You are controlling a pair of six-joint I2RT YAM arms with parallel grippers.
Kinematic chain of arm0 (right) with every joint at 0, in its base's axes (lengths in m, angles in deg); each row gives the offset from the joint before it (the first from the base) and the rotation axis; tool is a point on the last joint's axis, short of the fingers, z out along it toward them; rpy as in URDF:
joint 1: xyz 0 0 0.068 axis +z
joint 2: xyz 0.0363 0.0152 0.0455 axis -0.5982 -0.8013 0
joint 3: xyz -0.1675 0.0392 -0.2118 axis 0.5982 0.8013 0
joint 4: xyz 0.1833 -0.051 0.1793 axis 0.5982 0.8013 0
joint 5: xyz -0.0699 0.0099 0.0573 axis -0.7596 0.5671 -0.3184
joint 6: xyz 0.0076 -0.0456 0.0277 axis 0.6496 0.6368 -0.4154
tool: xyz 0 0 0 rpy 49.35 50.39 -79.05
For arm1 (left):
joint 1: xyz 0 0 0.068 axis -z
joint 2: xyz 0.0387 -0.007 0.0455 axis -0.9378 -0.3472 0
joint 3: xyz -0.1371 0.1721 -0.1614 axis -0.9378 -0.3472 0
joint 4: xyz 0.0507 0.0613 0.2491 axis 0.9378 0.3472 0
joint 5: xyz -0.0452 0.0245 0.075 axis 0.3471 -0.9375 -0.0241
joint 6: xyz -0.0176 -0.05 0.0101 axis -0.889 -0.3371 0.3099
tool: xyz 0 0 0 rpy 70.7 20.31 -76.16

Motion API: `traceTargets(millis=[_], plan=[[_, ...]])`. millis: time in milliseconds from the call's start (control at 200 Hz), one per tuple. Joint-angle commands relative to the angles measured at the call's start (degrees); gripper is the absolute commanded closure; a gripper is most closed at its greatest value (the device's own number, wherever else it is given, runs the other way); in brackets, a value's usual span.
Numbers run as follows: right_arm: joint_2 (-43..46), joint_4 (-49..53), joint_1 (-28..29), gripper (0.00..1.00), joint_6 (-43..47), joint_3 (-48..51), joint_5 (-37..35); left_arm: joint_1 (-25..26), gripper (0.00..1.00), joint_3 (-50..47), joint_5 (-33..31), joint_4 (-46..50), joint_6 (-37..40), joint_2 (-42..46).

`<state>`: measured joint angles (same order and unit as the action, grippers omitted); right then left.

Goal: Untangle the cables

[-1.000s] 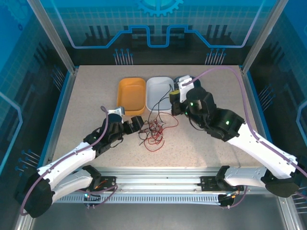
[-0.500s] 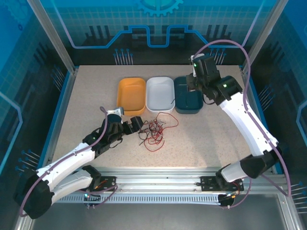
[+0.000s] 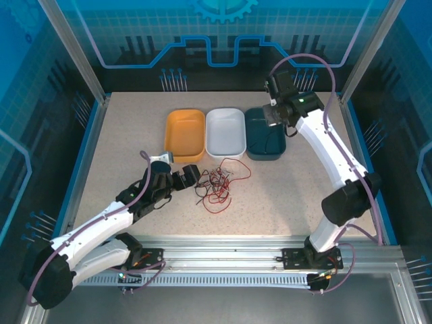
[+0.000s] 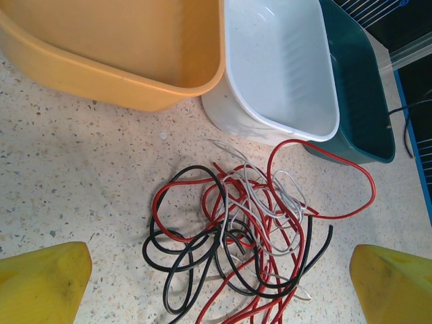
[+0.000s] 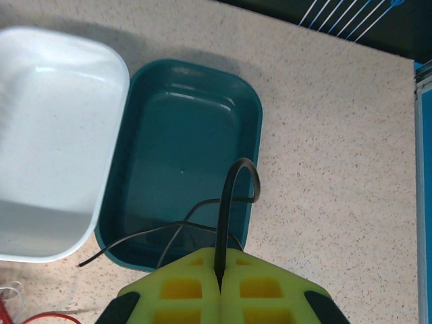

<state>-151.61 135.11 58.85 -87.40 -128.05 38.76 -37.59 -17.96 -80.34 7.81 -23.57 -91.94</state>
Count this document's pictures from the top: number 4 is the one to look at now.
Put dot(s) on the orange plastic bin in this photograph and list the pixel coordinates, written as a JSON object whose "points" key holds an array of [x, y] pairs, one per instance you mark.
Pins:
{"points": [[118, 40]]}

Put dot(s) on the dark green plastic bin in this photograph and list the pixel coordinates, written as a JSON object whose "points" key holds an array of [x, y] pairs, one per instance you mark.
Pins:
{"points": [[357, 84]]}

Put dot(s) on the blue table edge trim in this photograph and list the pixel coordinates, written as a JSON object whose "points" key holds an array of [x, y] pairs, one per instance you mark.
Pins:
{"points": [[404, 101]]}

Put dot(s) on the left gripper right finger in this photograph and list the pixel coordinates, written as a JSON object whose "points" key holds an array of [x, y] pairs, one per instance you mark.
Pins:
{"points": [[398, 290]]}

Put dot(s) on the white plastic bin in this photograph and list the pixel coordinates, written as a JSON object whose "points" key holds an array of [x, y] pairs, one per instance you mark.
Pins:
{"points": [[280, 67]]}

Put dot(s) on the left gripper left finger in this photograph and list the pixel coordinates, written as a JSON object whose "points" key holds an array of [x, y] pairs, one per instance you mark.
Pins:
{"points": [[37, 287]]}

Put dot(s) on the aluminium enclosure post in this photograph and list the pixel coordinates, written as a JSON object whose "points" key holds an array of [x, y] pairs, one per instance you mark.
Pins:
{"points": [[411, 50]]}

